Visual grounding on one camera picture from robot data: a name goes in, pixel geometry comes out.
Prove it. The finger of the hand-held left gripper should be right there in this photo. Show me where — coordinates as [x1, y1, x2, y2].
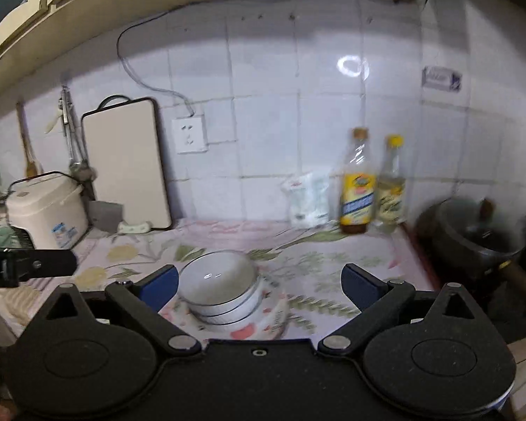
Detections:
[0, 248, 78, 289]

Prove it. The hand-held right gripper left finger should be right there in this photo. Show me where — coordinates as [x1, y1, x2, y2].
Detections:
[46, 264, 201, 355]

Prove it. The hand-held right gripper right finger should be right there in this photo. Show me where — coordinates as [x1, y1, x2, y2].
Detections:
[318, 264, 483, 354]

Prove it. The white ribbed bowl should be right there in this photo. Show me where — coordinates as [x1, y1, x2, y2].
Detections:
[188, 278, 264, 319]
[196, 298, 260, 332]
[178, 250, 263, 308]

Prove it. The rabbit print plate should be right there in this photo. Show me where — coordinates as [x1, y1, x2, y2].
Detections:
[158, 287, 290, 341]

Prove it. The floral tablecloth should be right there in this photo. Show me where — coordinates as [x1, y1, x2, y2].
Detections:
[9, 217, 437, 343]

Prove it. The cream rice cooker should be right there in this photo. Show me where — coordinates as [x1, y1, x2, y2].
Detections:
[5, 171, 91, 252]

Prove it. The small white holder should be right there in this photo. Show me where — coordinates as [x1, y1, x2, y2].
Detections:
[116, 221, 152, 234]

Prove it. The amber cooking wine bottle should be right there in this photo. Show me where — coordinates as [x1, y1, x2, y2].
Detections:
[339, 127, 377, 236]

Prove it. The clear vinegar bottle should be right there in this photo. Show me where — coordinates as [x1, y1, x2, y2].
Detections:
[375, 135, 408, 234]

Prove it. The clear plastic packet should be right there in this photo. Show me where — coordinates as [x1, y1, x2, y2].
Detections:
[281, 171, 332, 229]

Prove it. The wooden spatula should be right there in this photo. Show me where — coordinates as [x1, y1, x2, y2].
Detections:
[16, 102, 45, 179]

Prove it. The metal ladle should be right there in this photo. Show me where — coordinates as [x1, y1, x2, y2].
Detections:
[59, 88, 93, 181]

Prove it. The cream cutting board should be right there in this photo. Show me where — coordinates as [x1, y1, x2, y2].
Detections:
[81, 95, 173, 232]

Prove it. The black pot with glass lid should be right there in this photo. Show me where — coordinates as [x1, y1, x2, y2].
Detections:
[433, 197, 526, 286]

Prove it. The black stove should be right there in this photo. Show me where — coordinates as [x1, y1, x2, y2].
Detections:
[414, 223, 526, 347]

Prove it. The upper kitchen cabinet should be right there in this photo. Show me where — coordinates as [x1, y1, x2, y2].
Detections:
[0, 0, 472, 75]

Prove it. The white utensil handle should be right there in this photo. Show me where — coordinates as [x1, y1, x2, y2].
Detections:
[45, 112, 67, 135]

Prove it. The white wall socket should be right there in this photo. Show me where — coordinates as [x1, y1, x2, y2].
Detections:
[171, 114, 209, 155]

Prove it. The blue wall sticker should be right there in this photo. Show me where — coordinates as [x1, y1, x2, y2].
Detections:
[422, 65, 463, 93]

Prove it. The black wall cable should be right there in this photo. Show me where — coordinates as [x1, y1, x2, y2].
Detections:
[116, 6, 194, 118]

